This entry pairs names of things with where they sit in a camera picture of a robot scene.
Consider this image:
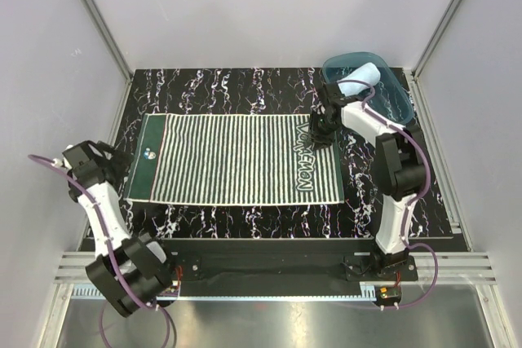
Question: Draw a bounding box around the light blue towel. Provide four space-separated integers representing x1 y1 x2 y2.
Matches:
337 62 381 96

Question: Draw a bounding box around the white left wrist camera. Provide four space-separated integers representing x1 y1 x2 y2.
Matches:
52 152 72 170

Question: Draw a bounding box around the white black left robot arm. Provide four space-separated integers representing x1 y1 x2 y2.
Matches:
62 140 176 317

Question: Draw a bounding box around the green white striped towel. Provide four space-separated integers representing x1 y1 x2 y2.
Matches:
124 113 344 206

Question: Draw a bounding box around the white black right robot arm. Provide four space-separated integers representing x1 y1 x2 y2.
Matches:
307 81 431 280

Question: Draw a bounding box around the aluminium front rail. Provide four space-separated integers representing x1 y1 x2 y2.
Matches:
55 253 498 284

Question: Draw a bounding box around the teal transparent plastic bin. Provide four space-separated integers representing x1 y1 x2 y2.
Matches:
322 52 414 125

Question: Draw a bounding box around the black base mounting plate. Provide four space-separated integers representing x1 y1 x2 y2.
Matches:
162 239 418 300

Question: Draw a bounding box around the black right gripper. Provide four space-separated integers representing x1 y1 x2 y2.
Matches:
303 112 338 152

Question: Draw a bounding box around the white slotted cable duct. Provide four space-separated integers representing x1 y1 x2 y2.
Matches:
72 284 378 301

